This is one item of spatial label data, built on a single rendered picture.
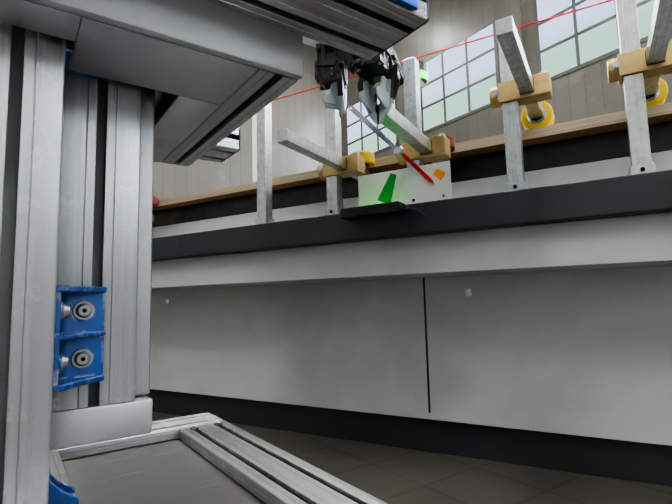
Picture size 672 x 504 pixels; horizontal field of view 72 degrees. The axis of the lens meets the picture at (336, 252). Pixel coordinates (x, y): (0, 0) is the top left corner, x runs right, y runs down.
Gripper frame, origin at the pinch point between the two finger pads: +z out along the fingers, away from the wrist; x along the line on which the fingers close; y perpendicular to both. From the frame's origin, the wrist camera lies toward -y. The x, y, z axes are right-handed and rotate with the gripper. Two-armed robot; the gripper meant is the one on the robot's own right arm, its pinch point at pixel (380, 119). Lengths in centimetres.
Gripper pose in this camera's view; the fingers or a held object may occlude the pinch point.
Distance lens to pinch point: 99.2
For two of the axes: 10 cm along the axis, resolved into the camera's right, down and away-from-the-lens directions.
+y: -5.0, -1.0, -8.6
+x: 8.7, -0.8, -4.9
